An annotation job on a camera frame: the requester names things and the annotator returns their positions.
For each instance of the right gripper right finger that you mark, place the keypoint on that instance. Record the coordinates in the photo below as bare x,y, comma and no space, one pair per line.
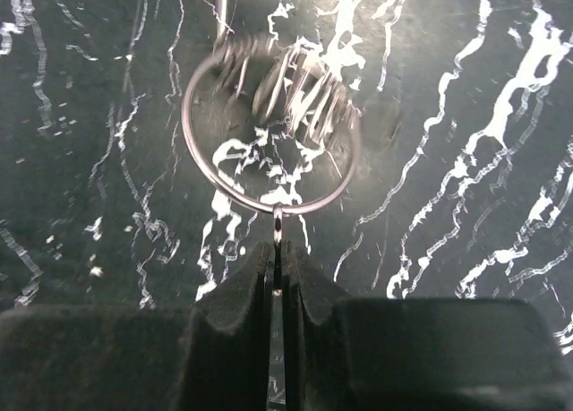
345,352

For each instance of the metal keyring with clips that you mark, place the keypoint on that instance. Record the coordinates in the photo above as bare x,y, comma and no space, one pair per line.
293,94

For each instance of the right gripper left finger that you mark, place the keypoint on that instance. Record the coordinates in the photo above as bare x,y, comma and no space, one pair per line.
211,355

